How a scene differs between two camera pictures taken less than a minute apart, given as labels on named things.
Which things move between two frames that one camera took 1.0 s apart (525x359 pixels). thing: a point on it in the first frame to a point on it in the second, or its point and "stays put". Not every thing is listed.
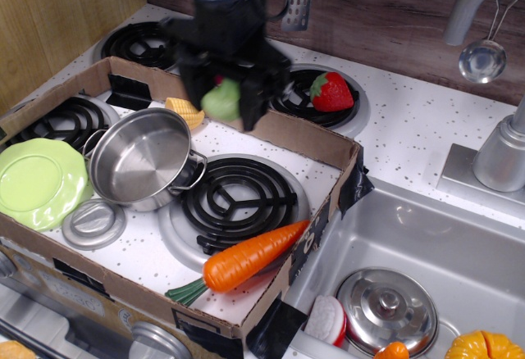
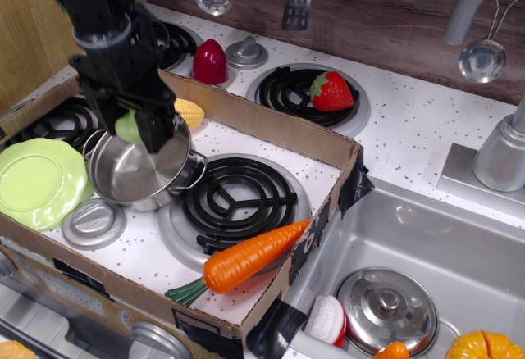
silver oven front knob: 149,341 stays put
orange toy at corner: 12,349 stays put
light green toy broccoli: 223,102 to 127,129
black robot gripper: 224,35 to 129,71
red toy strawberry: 330,92 stays put
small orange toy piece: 393,350 stays put
